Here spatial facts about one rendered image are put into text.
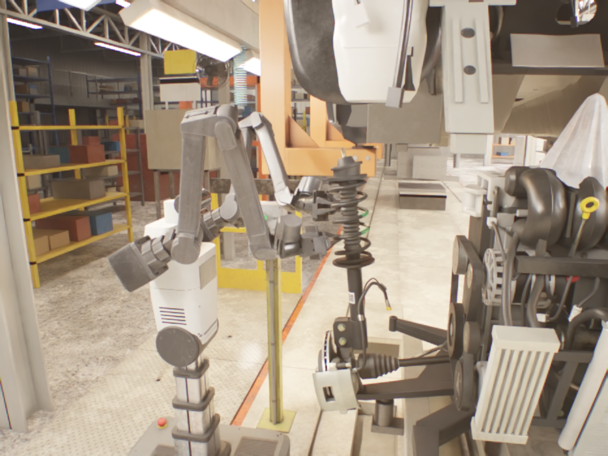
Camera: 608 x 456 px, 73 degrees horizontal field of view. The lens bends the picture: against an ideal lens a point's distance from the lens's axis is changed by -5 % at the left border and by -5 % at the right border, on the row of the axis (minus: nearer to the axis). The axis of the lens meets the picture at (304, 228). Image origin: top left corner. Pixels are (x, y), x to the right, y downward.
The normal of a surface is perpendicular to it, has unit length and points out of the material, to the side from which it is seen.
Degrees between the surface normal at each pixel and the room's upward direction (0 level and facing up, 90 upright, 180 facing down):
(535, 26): 127
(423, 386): 9
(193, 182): 113
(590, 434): 106
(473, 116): 57
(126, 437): 0
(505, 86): 133
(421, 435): 8
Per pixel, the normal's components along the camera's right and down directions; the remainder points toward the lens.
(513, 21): -0.16, 0.80
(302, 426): 0.00, -0.97
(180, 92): -0.20, 0.22
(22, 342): 0.98, 0.04
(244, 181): 0.11, 0.57
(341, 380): -0.12, -0.07
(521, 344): -0.19, 0.48
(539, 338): -0.05, -0.87
